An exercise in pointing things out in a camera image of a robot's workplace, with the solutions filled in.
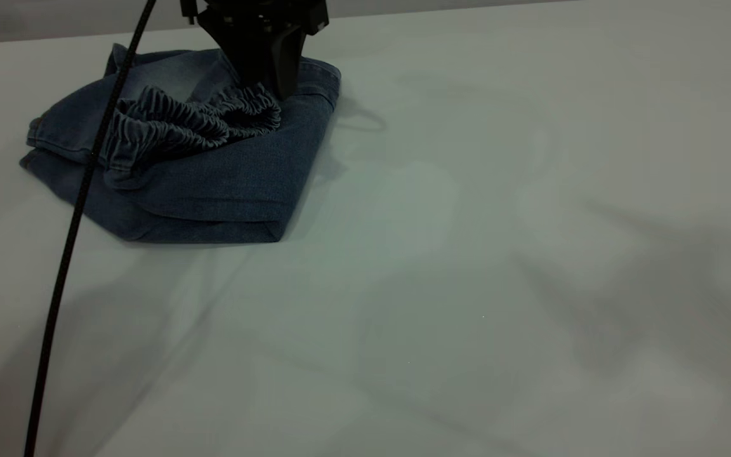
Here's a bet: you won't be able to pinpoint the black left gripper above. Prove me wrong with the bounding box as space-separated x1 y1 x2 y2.
180 0 330 102

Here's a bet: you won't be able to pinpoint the blue denim shorts with print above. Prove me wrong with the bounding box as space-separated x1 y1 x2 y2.
20 43 343 246

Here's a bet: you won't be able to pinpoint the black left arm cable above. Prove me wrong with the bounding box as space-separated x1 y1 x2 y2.
23 0 158 457

